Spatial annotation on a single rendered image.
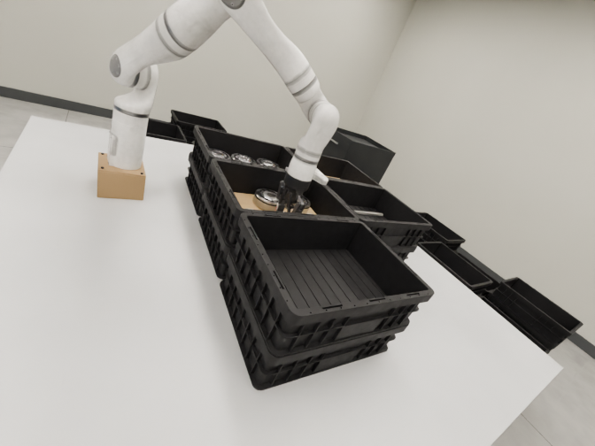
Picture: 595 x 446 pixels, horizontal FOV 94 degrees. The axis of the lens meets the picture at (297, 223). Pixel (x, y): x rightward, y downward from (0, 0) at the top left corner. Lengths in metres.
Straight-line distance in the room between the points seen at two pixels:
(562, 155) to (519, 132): 0.48
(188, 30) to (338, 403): 0.87
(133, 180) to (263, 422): 0.77
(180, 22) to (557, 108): 3.72
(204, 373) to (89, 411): 0.18
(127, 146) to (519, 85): 3.95
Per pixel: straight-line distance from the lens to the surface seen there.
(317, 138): 0.74
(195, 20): 0.79
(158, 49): 0.84
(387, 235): 1.04
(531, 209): 3.90
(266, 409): 0.63
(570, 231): 3.83
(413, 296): 0.67
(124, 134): 1.00
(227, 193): 0.73
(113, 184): 1.04
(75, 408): 0.62
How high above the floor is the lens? 1.25
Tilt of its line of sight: 27 degrees down
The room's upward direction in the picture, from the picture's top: 23 degrees clockwise
